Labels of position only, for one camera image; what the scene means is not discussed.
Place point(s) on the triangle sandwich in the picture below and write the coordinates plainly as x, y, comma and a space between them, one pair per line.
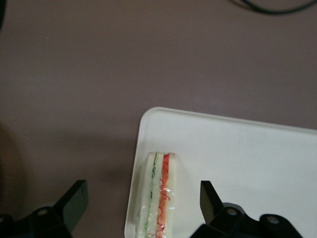
157, 198

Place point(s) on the cream plastic tray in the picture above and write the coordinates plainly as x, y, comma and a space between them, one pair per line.
235, 161

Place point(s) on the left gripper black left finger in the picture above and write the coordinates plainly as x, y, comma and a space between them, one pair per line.
67, 203

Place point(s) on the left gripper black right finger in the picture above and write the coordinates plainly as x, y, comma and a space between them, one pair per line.
210, 205

